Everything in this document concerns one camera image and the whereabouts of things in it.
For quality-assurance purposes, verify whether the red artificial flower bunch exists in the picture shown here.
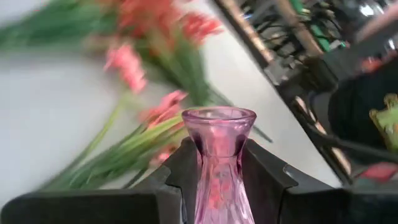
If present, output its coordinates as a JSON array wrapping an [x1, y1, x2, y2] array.
[[118, 0, 274, 144]]

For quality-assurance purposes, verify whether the pink artificial flower bunch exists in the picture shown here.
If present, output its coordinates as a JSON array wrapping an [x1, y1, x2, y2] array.
[[0, 0, 121, 54], [37, 43, 193, 191]]

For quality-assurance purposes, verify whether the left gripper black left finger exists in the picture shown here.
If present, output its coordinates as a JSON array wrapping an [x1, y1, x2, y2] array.
[[0, 136, 201, 224]]

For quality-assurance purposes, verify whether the purple glass vase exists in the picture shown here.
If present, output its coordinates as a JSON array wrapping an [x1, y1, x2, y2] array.
[[181, 106, 257, 224]]

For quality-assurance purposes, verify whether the black aluminium table frame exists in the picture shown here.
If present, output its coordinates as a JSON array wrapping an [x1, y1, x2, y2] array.
[[213, 0, 354, 184]]

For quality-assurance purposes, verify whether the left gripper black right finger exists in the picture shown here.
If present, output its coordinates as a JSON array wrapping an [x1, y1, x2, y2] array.
[[241, 138, 398, 224]]

